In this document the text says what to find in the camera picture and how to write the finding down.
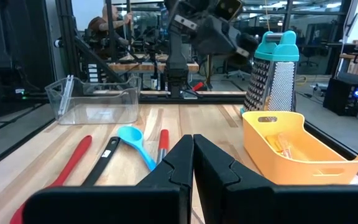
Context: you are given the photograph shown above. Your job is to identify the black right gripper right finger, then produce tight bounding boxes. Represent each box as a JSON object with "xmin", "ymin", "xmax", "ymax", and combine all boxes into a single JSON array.
[{"xmin": 194, "ymin": 134, "xmax": 358, "ymax": 224}]

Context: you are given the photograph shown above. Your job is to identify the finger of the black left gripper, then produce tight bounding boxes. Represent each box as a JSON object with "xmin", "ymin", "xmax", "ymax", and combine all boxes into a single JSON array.
[
  {"xmin": 194, "ymin": 19, "xmax": 222, "ymax": 55},
  {"xmin": 219, "ymin": 24, "xmax": 239, "ymax": 57}
]

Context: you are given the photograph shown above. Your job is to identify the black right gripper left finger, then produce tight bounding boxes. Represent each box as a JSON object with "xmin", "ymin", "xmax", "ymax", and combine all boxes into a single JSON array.
[{"xmin": 22, "ymin": 134, "xmax": 195, "ymax": 224}]

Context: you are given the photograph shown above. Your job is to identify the red spatula with metal handle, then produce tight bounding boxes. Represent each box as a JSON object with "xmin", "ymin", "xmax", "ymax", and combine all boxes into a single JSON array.
[{"xmin": 156, "ymin": 128, "xmax": 170, "ymax": 166}]

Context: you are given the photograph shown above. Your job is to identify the small orange plastic piece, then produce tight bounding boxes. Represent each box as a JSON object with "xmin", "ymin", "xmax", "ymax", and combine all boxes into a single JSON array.
[{"xmin": 265, "ymin": 134, "xmax": 282, "ymax": 154}]

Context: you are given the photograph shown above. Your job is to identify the rose gold metal utensil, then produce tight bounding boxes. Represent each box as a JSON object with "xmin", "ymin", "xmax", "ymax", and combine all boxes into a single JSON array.
[{"xmin": 277, "ymin": 133, "xmax": 293, "ymax": 159}]

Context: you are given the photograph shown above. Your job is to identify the light blue silicone spoon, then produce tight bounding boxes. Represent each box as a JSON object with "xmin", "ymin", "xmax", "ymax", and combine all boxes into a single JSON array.
[{"xmin": 116, "ymin": 125, "xmax": 157, "ymax": 172}]

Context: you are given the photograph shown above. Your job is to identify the red silicone spoon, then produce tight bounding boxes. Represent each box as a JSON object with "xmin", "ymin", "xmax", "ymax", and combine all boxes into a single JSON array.
[{"xmin": 9, "ymin": 134, "xmax": 93, "ymax": 224}]

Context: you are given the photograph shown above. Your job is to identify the grey office chair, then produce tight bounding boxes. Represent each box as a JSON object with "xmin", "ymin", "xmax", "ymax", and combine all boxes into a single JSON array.
[{"xmin": 224, "ymin": 57, "xmax": 255, "ymax": 81}]

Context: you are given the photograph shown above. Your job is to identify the yellow plastic bin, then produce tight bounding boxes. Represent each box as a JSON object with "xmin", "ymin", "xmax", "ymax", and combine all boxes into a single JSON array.
[{"xmin": 241, "ymin": 111, "xmax": 358, "ymax": 186}]

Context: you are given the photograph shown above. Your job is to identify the black silicone spoon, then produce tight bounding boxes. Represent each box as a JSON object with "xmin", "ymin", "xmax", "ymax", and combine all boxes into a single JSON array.
[{"xmin": 81, "ymin": 136, "xmax": 121, "ymax": 187}]

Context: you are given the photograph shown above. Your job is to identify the wooden workbench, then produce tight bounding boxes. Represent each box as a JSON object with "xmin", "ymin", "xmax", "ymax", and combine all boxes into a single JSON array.
[{"xmin": 108, "ymin": 54, "xmax": 200, "ymax": 74}]

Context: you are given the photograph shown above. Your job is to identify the clear plastic bin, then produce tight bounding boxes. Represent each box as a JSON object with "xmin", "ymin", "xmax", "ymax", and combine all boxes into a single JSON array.
[{"xmin": 44, "ymin": 74, "xmax": 142, "ymax": 125}]

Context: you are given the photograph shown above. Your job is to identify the computer tower with blue lights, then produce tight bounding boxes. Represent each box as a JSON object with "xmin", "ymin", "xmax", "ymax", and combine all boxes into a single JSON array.
[{"xmin": 323, "ymin": 77, "xmax": 358, "ymax": 118}]

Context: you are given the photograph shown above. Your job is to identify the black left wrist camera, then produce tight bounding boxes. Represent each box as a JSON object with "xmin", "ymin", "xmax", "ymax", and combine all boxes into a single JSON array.
[{"xmin": 214, "ymin": 0, "xmax": 244, "ymax": 21}]

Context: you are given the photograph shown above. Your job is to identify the steel box grater teal handle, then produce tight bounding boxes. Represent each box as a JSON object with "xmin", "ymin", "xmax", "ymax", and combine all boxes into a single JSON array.
[{"xmin": 240, "ymin": 30, "xmax": 300, "ymax": 115}]

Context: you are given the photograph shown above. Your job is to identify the black rig frame post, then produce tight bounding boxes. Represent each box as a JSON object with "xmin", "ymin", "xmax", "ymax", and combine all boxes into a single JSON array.
[{"xmin": 55, "ymin": 0, "xmax": 124, "ymax": 83}]

